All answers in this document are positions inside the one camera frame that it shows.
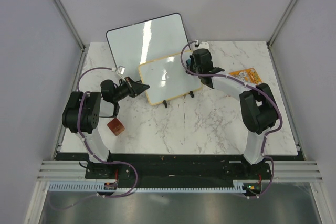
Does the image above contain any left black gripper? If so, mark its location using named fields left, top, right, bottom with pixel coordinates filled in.
left=113, top=77, right=149, bottom=102

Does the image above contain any yellow framed whiteboard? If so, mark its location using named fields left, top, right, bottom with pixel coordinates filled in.
left=138, top=50, right=202, bottom=106

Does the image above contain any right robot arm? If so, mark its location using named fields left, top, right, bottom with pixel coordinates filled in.
left=186, top=48, right=283, bottom=179

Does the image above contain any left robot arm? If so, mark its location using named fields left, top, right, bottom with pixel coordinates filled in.
left=62, top=77, right=150, bottom=178

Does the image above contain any black whiteboard stand foot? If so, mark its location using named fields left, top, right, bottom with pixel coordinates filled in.
left=163, top=100, right=168, bottom=108

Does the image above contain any black framed whiteboard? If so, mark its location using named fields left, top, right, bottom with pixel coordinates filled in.
left=106, top=13, right=188, bottom=81

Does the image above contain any red wooden block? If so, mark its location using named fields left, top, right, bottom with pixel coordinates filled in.
left=107, top=118, right=125, bottom=136

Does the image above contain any orange card box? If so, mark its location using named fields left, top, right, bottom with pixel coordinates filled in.
left=229, top=68, right=263, bottom=84

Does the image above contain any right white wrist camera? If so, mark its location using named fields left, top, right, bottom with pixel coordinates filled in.
left=194, top=40, right=210, bottom=50

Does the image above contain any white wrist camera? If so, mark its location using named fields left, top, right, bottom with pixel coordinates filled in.
left=111, top=66, right=125, bottom=78
left=194, top=40, right=210, bottom=50

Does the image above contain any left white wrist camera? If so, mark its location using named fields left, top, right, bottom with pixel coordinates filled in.
left=111, top=66, right=125, bottom=78

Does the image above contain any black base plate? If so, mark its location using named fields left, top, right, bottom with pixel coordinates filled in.
left=56, top=152, right=307, bottom=189

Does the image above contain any white slotted cable duct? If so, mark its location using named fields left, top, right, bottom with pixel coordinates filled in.
left=48, top=181, right=247, bottom=193

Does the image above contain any right aluminium corner post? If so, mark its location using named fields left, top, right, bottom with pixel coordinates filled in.
left=266, top=0, right=316, bottom=49

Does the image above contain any aluminium corner post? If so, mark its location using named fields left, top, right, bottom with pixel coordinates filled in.
left=36, top=0, right=87, bottom=51
left=266, top=0, right=316, bottom=49

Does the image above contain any left aluminium corner post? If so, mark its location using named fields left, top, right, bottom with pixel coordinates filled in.
left=36, top=0, right=87, bottom=51

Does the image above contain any aluminium rail frame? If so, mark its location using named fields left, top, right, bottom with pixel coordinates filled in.
left=25, top=153, right=328, bottom=223

